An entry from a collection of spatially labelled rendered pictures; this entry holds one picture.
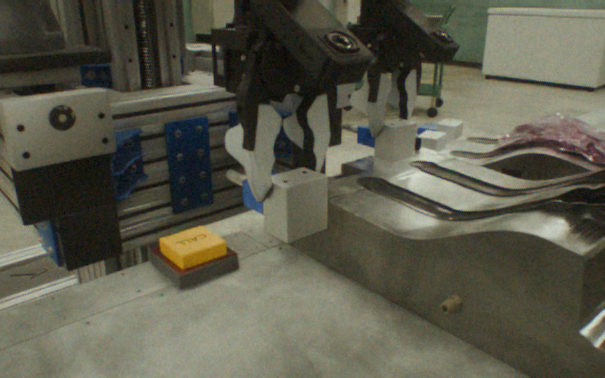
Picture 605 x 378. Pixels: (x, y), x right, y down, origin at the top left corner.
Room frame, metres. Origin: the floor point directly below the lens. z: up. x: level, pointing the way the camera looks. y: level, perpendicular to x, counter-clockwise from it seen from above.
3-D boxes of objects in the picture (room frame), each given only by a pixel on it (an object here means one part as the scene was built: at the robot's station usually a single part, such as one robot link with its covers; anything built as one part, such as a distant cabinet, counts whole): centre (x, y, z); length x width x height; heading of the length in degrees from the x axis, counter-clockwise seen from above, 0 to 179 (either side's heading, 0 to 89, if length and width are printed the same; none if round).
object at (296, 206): (0.48, 0.04, 0.93); 0.13 x 0.05 x 0.05; 41
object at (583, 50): (6.99, -3.26, 0.47); 1.52 x 0.77 x 0.94; 45
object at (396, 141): (0.77, -0.10, 0.91); 0.13 x 0.05 x 0.05; 41
